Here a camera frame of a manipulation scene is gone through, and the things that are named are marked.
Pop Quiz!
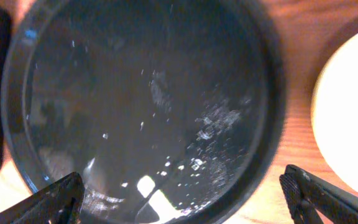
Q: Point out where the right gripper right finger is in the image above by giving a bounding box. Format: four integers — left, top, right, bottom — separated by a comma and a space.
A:
279, 165, 358, 224

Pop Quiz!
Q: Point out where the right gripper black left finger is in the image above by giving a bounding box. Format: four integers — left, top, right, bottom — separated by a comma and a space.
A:
0, 172, 85, 224

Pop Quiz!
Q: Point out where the light blue plate with sauce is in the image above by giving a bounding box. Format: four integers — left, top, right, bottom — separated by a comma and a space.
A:
311, 33, 358, 192

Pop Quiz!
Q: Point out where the round black serving tray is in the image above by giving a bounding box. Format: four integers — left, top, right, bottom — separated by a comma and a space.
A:
1, 0, 285, 223

